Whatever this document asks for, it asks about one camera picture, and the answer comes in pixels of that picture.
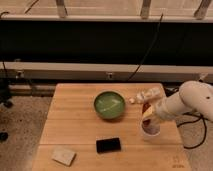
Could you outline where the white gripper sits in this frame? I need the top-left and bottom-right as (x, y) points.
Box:
(145, 99), (170, 121)

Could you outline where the white ceramic cup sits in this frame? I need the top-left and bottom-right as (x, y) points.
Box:
(140, 119), (160, 140)

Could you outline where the red pepper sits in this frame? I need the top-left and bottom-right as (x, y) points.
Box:
(141, 102), (152, 128)

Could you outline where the wooden table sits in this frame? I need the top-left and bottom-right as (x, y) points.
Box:
(32, 83), (191, 171)

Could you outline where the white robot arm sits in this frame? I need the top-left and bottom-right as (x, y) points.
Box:
(142, 81), (213, 127)

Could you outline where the beige sponge block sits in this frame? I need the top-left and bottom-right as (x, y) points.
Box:
(52, 146), (76, 166)

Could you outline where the black rectangular phone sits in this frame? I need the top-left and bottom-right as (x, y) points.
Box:
(96, 138), (121, 153)

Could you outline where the black hanging cable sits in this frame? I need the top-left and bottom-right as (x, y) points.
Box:
(127, 13), (164, 82)

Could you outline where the green ceramic bowl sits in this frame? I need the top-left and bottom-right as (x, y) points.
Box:
(93, 91), (125, 120)

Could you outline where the black cable on floor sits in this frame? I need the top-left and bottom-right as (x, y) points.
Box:
(172, 111), (208, 150)

